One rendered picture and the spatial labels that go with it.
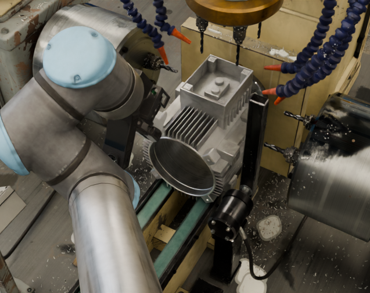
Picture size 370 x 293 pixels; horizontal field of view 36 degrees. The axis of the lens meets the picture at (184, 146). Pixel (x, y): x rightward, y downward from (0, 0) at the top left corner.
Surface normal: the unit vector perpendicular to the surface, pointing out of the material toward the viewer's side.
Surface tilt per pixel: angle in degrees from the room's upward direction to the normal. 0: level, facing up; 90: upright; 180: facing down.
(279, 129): 90
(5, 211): 52
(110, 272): 27
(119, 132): 62
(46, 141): 57
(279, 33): 90
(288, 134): 90
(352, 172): 47
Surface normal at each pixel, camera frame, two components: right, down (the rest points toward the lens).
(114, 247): -0.15, -0.91
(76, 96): 0.40, 0.40
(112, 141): -0.41, 0.28
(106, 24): 0.01, -0.68
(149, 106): -0.25, -0.25
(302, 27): -0.50, 0.65
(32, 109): -0.05, -0.04
